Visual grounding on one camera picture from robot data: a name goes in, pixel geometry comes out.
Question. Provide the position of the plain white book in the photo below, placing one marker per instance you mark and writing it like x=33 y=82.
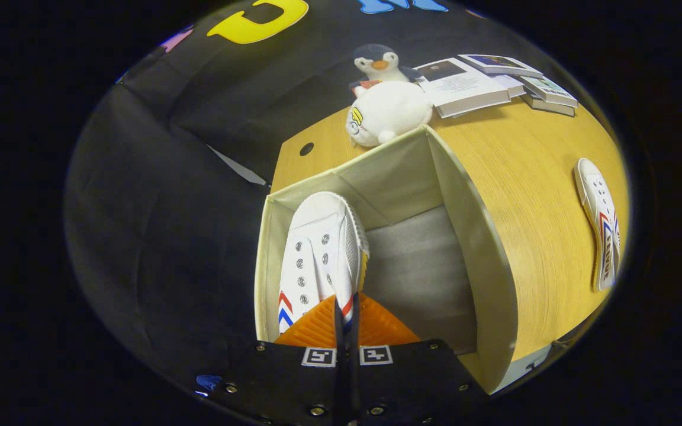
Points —
x=511 y=84

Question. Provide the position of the dark grey book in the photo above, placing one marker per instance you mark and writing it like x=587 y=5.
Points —
x=548 y=108

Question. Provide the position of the book with pale green cover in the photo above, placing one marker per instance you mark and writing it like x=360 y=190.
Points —
x=548 y=89

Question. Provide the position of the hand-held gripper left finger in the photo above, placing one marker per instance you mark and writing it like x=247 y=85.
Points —
x=337 y=331

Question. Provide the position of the white book with dark photo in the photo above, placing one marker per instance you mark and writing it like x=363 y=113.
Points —
x=462 y=86

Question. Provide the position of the book with blue cover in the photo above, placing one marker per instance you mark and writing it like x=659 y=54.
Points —
x=498 y=62

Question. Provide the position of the blue object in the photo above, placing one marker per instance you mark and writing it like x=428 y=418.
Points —
x=208 y=381

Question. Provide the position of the white canvas shoe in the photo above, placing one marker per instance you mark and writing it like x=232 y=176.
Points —
x=323 y=236
x=595 y=201

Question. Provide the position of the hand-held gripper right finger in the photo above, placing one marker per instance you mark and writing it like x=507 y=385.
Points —
x=355 y=331

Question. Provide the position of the grey fabric storage box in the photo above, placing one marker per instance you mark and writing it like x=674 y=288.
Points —
x=424 y=266

